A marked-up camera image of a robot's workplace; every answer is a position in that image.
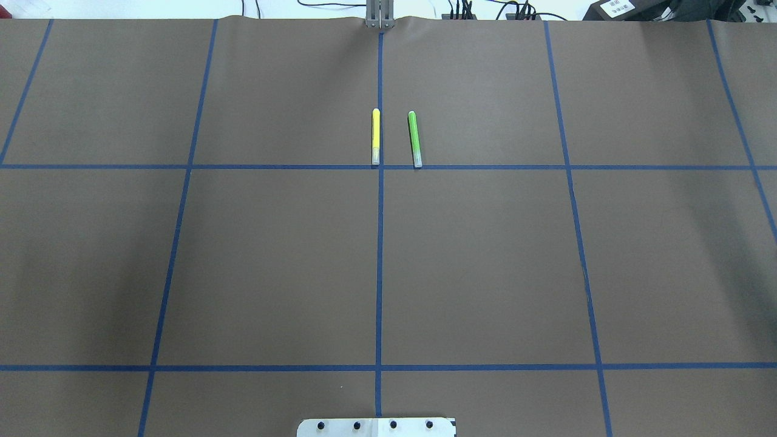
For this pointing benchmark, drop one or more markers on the labelled black box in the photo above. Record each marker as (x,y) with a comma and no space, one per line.
(628,10)

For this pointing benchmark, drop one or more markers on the brown paper table mat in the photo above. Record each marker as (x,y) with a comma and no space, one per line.
(195,242)

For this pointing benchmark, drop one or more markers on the green marker pen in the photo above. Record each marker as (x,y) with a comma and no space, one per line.
(413,126)

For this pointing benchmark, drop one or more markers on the yellow marker pen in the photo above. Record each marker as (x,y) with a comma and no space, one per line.
(376,137)

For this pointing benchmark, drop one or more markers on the white camera pole base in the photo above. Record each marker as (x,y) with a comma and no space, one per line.
(407,426)

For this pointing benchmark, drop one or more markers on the aluminium frame post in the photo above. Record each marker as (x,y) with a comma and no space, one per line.
(379,14)

